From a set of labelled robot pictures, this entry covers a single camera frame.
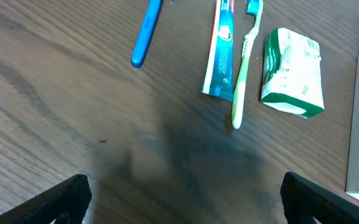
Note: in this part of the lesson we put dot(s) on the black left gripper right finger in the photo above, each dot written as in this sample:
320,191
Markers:
306,202

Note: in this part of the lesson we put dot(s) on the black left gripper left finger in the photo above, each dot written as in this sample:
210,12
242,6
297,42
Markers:
66,202

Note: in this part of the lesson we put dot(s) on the blue disposable razor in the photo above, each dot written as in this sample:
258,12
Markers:
145,33

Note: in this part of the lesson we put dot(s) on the green white soap packet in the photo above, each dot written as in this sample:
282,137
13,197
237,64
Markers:
292,80

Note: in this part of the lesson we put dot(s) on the teal toothpaste tube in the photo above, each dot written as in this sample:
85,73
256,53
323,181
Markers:
218,79

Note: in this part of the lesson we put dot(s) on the green white toothbrush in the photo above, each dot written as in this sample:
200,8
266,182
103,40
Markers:
254,8

